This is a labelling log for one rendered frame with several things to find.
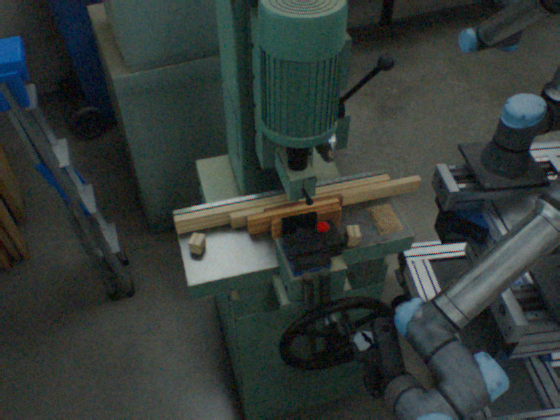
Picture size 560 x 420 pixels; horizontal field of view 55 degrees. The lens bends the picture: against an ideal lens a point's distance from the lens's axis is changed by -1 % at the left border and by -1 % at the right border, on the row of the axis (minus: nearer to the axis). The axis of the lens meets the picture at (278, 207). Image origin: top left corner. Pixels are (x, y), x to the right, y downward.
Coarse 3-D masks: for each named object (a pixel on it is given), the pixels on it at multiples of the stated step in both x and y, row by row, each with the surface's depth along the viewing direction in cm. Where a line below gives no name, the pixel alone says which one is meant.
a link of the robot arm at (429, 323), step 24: (552, 192) 95; (528, 216) 97; (552, 216) 94; (504, 240) 97; (528, 240) 95; (552, 240) 94; (480, 264) 97; (504, 264) 95; (528, 264) 95; (456, 288) 98; (480, 288) 96; (504, 288) 96; (408, 312) 100; (432, 312) 98; (456, 312) 97; (408, 336) 100; (432, 336) 97
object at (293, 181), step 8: (280, 152) 139; (280, 160) 138; (280, 168) 139; (288, 168) 135; (312, 168) 135; (280, 176) 141; (288, 176) 133; (296, 176) 133; (304, 176) 133; (312, 176) 133; (288, 184) 134; (296, 184) 133; (304, 184) 134; (312, 184) 135; (288, 192) 136; (296, 192) 135; (312, 192) 137
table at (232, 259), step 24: (360, 216) 147; (216, 240) 141; (240, 240) 141; (264, 240) 141; (384, 240) 141; (408, 240) 143; (192, 264) 135; (216, 264) 135; (240, 264) 136; (264, 264) 136; (192, 288) 132; (216, 288) 134; (240, 288) 137
